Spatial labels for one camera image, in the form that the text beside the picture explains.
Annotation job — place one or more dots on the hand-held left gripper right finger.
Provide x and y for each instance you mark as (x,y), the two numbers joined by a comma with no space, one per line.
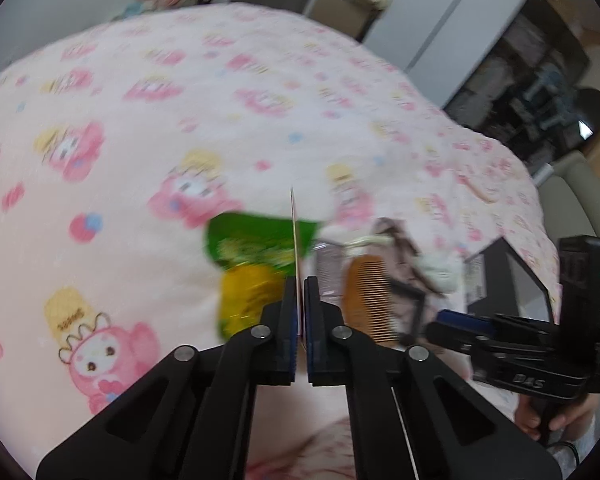
(310,320)

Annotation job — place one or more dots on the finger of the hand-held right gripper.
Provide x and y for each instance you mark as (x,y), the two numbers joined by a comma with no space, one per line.
(450,337)
(460,317)

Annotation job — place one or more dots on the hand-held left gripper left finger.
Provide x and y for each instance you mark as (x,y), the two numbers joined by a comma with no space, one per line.
(292,320)

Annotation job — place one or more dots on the black box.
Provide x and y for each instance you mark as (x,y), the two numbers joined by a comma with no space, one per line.
(495,280)

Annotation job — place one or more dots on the brown wooden comb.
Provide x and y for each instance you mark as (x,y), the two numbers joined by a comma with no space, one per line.
(367,300)

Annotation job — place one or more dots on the green yellow snack packet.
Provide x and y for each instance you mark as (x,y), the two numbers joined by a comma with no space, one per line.
(250,260)

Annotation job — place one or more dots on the white printed card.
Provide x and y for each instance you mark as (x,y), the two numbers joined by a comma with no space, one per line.
(296,240)

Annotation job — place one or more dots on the pinkish brown cloth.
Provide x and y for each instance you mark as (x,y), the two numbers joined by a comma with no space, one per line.
(397,240)

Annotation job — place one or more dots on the person's right hand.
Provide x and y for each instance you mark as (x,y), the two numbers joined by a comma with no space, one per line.
(525,417)

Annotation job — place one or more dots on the white plush toy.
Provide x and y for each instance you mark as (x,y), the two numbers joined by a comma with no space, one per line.
(437,270)

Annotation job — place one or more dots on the grey padded headboard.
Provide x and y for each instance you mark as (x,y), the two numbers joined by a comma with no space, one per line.
(580,195)

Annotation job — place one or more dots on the small white object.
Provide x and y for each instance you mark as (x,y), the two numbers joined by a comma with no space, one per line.
(542,172)

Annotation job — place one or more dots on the dark cluttered shelf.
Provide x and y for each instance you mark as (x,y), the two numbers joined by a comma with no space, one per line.
(520,85)

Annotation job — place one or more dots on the pink printed blanket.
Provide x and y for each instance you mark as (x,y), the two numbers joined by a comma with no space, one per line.
(130,110)

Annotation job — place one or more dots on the white wardrobe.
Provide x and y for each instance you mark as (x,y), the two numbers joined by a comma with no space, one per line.
(445,25)

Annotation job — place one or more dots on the cardboard box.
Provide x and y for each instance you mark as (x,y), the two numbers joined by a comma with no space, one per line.
(335,10)

